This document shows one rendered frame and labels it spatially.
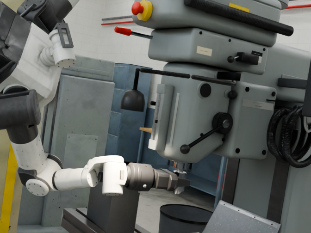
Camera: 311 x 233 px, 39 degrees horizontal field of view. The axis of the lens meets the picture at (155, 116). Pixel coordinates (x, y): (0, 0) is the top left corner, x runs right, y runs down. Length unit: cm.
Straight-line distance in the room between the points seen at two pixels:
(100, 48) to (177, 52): 998
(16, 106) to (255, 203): 96
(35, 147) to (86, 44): 988
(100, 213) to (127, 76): 699
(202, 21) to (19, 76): 58
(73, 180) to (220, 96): 55
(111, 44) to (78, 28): 93
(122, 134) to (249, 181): 709
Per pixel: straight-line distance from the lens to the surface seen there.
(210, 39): 138
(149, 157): 900
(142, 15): 136
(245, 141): 152
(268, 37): 154
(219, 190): 629
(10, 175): 309
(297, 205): 170
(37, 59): 149
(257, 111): 154
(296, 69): 169
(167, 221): 344
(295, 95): 170
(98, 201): 184
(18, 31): 150
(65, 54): 142
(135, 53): 987
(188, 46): 134
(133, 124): 887
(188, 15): 131
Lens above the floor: 152
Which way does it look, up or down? 3 degrees down
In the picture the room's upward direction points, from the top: 8 degrees clockwise
